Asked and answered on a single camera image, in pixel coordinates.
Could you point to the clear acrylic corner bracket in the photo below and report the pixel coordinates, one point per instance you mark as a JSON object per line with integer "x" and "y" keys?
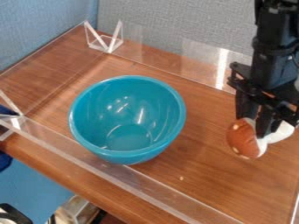
{"x": 103, "y": 42}

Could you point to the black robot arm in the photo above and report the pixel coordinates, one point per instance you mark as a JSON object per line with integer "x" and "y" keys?
{"x": 277, "y": 18}

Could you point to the clear acrylic front barrier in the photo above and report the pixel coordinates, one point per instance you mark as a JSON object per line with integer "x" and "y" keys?
{"x": 66, "y": 159}

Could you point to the blue plastic bowl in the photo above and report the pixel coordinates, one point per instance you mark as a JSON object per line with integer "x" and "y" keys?
{"x": 126, "y": 118}

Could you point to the grey metal object below table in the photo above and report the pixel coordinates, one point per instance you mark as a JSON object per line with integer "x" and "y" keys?
{"x": 76, "y": 211}

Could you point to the black and white object corner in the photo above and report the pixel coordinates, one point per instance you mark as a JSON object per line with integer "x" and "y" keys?
{"x": 12, "y": 216}

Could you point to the clear acrylic barrier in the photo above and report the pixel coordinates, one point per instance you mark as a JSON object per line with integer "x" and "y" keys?
{"x": 212, "y": 66}
{"x": 66, "y": 159}

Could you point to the brown and white toy mushroom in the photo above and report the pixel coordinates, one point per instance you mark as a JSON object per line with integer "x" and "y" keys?
{"x": 243, "y": 140}

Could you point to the clear acrylic left bracket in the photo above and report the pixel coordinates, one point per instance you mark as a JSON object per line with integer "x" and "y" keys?
{"x": 10, "y": 116}

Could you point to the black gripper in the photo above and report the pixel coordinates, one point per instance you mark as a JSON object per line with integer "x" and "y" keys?
{"x": 266, "y": 94}

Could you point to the clear acrylic back barrier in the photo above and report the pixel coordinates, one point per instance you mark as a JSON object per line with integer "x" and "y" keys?
{"x": 212, "y": 66}

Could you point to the dark blue object at left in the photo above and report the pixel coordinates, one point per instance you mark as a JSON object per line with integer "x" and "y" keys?
{"x": 6, "y": 159}

